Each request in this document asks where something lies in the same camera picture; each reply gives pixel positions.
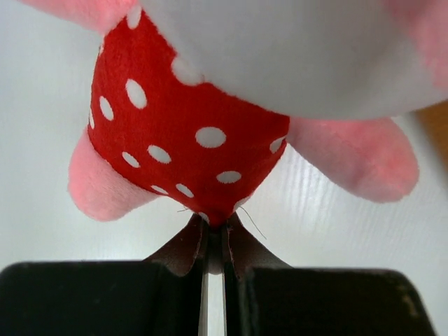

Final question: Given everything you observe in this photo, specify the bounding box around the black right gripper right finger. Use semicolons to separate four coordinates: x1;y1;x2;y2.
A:
220;216;294;335

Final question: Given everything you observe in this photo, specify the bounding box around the pink pig doll facing up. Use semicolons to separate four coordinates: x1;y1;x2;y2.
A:
30;1;447;226

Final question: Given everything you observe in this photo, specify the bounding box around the brown wooden toy shelf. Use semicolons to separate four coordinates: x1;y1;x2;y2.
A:
416;101;447;151

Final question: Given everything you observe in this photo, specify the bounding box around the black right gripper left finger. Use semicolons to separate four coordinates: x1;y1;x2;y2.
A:
145;214;209;335

